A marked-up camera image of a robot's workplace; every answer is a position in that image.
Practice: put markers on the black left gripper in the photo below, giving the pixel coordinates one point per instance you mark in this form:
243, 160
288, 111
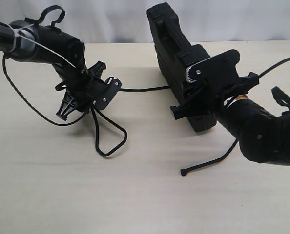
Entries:
82, 87

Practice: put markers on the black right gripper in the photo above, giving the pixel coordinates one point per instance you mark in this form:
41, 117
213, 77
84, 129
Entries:
202, 102

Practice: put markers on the black plastic carry case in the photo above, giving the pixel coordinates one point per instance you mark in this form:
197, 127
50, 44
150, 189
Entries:
174, 51

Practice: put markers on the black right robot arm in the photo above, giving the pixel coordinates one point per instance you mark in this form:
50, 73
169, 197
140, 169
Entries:
262, 137

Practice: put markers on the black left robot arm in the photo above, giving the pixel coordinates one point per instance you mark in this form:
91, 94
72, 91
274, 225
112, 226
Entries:
6, 44

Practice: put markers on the white backdrop curtain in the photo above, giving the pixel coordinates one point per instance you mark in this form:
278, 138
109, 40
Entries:
125, 21

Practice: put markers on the white zip tie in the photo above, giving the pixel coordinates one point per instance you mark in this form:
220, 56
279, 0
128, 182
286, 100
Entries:
45, 44

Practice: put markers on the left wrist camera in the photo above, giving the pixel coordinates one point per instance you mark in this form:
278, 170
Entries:
108, 91

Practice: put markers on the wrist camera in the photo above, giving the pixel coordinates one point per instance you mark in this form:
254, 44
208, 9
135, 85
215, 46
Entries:
217, 72
108, 91

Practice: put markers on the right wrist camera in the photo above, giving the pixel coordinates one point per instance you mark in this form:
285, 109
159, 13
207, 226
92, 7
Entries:
217, 72

